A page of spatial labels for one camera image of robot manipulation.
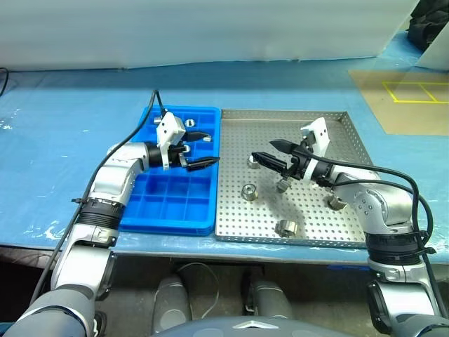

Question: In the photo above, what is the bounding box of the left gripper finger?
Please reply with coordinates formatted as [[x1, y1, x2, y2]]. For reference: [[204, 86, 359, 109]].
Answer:
[[183, 131, 213, 142], [185, 156, 221, 173]]

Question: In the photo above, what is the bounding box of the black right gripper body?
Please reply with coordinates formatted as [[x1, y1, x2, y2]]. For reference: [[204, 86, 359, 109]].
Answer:
[[284, 138, 315, 182]]

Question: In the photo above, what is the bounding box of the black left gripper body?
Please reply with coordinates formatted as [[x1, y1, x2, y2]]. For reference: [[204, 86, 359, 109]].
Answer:
[[167, 142, 193, 169]]

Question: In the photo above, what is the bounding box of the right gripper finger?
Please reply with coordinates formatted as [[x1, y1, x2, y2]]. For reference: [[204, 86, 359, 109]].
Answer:
[[269, 139, 297, 154], [250, 151, 292, 176]]

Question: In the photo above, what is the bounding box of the blue compartment tray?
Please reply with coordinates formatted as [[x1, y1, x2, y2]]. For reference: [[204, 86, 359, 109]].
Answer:
[[118, 106, 222, 237]]

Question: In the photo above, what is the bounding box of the perforated metal tray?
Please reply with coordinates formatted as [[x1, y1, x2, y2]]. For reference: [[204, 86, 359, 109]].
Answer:
[[213, 108, 375, 249]]

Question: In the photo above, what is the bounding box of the white backdrop board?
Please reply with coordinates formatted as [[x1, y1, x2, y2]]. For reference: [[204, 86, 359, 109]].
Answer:
[[0, 0, 422, 71]]

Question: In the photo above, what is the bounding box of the brown cardboard mat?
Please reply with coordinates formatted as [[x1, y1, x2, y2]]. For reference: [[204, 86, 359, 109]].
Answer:
[[347, 68, 449, 136]]

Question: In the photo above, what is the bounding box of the grey rounded robot leg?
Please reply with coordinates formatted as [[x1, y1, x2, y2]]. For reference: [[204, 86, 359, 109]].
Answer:
[[245, 270, 294, 319], [153, 273, 192, 333]]

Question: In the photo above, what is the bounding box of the grey robot torso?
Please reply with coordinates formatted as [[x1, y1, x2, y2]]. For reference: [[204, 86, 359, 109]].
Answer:
[[150, 315, 316, 337]]

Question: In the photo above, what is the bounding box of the white leaning panel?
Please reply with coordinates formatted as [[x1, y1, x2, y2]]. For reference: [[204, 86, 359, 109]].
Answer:
[[415, 26, 449, 70]]

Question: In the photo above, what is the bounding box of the black bag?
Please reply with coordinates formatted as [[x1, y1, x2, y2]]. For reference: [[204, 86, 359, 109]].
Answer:
[[406, 0, 449, 53]]

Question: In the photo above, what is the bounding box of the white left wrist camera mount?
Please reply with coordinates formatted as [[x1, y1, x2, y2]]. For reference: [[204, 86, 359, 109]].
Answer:
[[156, 112, 187, 172]]

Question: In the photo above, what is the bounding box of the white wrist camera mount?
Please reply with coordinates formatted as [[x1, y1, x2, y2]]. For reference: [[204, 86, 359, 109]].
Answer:
[[300, 117, 331, 183], [156, 112, 187, 172]]

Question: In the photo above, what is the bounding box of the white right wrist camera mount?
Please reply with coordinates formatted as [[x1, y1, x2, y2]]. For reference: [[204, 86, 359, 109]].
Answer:
[[300, 117, 331, 183]]

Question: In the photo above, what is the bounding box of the thin looped floor cable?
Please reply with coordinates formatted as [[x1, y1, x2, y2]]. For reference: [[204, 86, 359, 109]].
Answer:
[[175, 261, 220, 317]]

